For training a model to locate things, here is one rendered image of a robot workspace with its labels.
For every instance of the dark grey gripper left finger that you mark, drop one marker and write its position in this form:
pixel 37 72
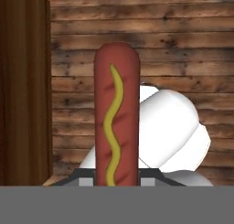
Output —
pixel 85 176

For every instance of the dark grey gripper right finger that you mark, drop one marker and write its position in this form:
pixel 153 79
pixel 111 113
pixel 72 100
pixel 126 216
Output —
pixel 150 176

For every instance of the brown wooden cupboard panel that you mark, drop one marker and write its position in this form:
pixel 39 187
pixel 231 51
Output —
pixel 24 87

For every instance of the red hot dog with mustard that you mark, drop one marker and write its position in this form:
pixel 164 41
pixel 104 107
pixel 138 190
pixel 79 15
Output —
pixel 128 112

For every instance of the white rounded object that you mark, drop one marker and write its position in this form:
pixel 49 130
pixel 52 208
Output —
pixel 167 127

